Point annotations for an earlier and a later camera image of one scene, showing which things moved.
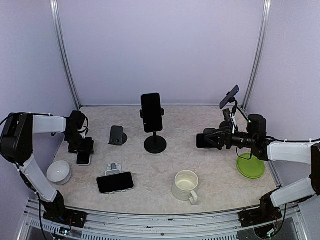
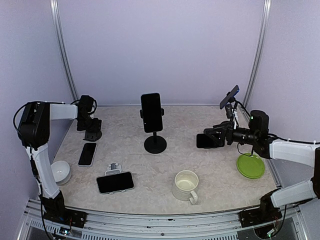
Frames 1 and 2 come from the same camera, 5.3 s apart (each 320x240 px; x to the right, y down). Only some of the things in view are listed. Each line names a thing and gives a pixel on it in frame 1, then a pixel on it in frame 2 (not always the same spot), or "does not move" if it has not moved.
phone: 115,182 does not move
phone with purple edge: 201,142 does not move
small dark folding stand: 117,137 → 92,135
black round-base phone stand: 154,144 does not move
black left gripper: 88,147 → 96,126
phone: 152,112 does not move
